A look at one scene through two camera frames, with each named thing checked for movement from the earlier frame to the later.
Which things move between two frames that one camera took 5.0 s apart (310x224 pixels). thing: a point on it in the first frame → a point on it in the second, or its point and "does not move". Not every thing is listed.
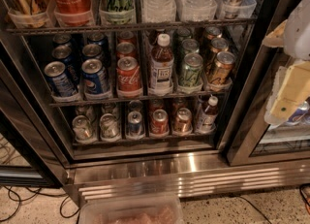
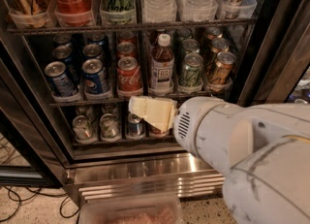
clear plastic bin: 132,209 does not move
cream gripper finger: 292,88 → 217,132
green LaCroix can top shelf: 116,0 does not move
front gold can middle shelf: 222,69 does not move
